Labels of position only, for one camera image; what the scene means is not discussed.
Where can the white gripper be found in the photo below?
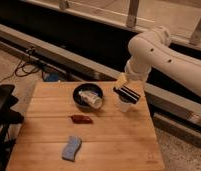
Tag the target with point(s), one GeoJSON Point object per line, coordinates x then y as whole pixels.
{"type": "Point", "coordinates": [121, 81]}

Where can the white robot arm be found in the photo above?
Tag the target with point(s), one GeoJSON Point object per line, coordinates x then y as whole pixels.
{"type": "Point", "coordinates": [150, 49]}

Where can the black striped block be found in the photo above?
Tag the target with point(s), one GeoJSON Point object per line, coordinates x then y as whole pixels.
{"type": "Point", "coordinates": [127, 94]}

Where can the clear plastic cup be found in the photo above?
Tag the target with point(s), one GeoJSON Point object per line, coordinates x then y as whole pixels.
{"type": "Point", "coordinates": [123, 104]}

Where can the black bowl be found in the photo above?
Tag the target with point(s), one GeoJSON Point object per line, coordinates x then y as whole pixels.
{"type": "Point", "coordinates": [86, 86]}

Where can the white crumpled cup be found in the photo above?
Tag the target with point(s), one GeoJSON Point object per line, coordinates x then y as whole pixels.
{"type": "Point", "coordinates": [91, 98]}

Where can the wooden table board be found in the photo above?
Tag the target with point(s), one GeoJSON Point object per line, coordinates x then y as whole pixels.
{"type": "Point", "coordinates": [115, 141]}

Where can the blue object under table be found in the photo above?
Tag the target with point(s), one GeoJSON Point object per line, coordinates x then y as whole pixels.
{"type": "Point", "coordinates": [52, 77]}

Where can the blue sponge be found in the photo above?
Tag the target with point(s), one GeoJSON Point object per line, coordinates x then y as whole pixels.
{"type": "Point", "coordinates": [70, 150]}

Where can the black chair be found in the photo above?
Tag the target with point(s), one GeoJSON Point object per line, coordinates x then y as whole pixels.
{"type": "Point", "coordinates": [7, 117]}

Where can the grey metal floor rail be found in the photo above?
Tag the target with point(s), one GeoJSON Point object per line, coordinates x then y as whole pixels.
{"type": "Point", "coordinates": [177, 105]}

